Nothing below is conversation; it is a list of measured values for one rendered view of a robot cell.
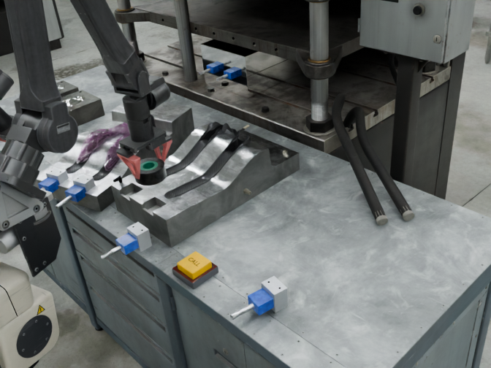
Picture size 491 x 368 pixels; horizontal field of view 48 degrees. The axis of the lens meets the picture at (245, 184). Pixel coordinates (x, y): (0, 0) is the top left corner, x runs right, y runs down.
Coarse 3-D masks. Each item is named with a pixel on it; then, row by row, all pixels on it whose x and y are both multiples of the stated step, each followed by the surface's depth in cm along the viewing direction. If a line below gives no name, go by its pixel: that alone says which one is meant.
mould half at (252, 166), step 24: (192, 144) 166; (216, 144) 162; (264, 144) 174; (192, 168) 160; (240, 168) 153; (264, 168) 159; (288, 168) 167; (144, 192) 150; (192, 192) 149; (216, 192) 149; (240, 192) 155; (144, 216) 147; (168, 216) 140; (192, 216) 145; (216, 216) 151; (168, 240) 143
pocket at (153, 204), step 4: (148, 200) 147; (152, 200) 148; (156, 200) 148; (160, 200) 147; (144, 204) 146; (148, 204) 147; (152, 204) 148; (156, 204) 149; (160, 204) 148; (164, 204) 146; (144, 208) 146; (148, 208) 148; (152, 208) 148; (156, 208) 148; (148, 212) 144; (152, 212) 146
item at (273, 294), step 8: (264, 280) 122; (272, 280) 122; (264, 288) 122; (272, 288) 120; (280, 288) 121; (248, 296) 121; (256, 296) 120; (264, 296) 120; (272, 296) 120; (280, 296) 120; (248, 304) 120; (256, 304) 118; (264, 304) 119; (272, 304) 120; (280, 304) 121; (288, 304) 123; (240, 312) 118; (256, 312) 120; (264, 312) 120
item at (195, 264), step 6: (186, 258) 134; (192, 258) 133; (198, 258) 133; (204, 258) 133; (180, 264) 132; (186, 264) 132; (192, 264) 132; (198, 264) 131; (204, 264) 131; (210, 264) 132; (180, 270) 133; (186, 270) 130; (192, 270) 130; (198, 270) 130; (204, 270) 131; (192, 276) 129
